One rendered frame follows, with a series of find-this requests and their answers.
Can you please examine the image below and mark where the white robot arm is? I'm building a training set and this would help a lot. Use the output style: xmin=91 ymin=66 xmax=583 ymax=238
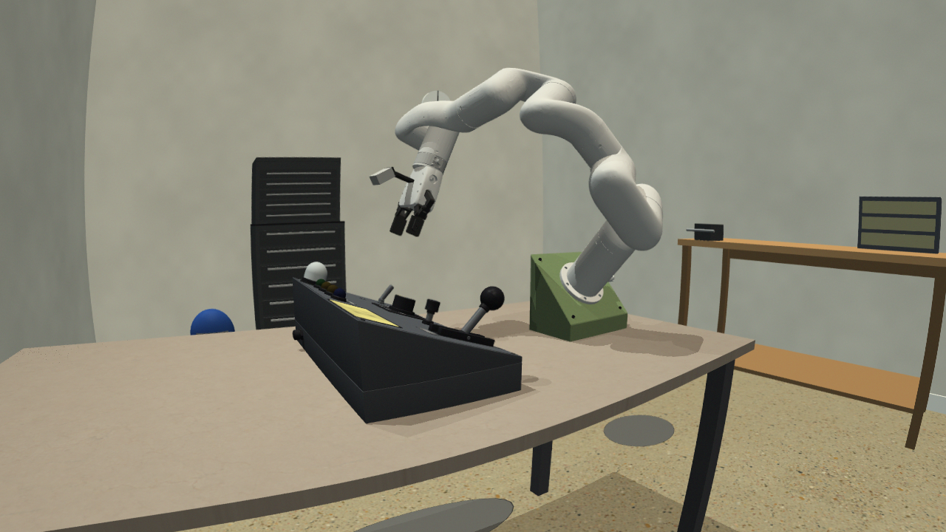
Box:
xmin=395 ymin=68 xmax=663 ymax=304

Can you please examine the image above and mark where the dark grey control console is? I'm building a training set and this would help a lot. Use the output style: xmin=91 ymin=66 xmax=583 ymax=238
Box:
xmin=293 ymin=262 xmax=523 ymax=423

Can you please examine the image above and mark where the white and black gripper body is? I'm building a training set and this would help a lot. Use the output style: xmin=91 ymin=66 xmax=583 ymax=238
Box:
xmin=399 ymin=163 xmax=443 ymax=213

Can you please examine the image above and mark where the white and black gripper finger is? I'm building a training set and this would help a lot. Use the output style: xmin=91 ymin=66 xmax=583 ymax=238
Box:
xmin=389 ymin=203 xmax=413 ymax=236
xmin=406 ymin=189 xmax=435 ymax=236

